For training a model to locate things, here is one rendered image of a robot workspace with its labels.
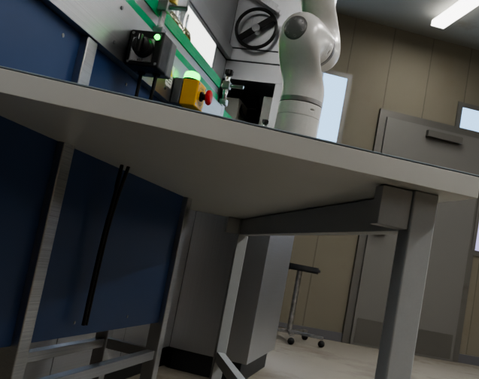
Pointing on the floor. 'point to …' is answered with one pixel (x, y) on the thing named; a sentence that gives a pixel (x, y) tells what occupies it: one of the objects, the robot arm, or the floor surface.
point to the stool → (295, 307)
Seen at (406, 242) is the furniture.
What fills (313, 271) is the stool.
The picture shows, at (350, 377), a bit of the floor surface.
